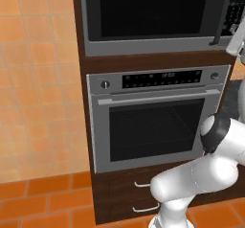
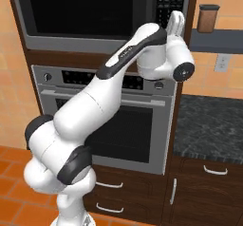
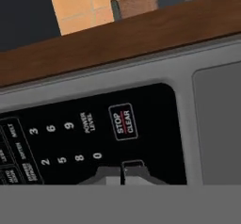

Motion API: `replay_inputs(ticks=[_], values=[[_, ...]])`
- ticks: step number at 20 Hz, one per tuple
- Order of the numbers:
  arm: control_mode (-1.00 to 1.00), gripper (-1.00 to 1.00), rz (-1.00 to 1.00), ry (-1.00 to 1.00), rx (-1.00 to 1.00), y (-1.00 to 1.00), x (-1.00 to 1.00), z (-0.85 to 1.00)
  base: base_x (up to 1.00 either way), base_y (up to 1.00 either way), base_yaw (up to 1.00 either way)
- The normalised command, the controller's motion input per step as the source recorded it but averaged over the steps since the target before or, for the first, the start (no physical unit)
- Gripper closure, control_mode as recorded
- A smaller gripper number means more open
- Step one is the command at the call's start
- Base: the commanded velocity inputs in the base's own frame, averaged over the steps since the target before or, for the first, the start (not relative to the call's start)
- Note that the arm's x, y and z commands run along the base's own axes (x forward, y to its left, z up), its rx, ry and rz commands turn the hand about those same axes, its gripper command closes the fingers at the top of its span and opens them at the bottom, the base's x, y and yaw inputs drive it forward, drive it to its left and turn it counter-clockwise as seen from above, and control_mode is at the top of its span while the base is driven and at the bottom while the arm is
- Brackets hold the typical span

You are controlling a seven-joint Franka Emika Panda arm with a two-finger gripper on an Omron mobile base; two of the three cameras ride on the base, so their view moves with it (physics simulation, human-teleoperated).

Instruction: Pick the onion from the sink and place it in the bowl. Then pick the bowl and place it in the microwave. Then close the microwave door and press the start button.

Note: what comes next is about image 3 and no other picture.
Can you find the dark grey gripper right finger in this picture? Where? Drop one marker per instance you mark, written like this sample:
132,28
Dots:
138,175

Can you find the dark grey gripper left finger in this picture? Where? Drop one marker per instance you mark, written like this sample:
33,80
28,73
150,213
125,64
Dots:
105,176

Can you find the grey microwave with black panel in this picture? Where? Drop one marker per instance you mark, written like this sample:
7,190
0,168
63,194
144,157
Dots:
150,77

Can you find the brown wooden chair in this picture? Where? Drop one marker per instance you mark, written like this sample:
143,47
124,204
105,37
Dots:
136,5

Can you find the dark grey cupboard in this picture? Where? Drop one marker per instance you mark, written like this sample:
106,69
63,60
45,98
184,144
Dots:
25,11

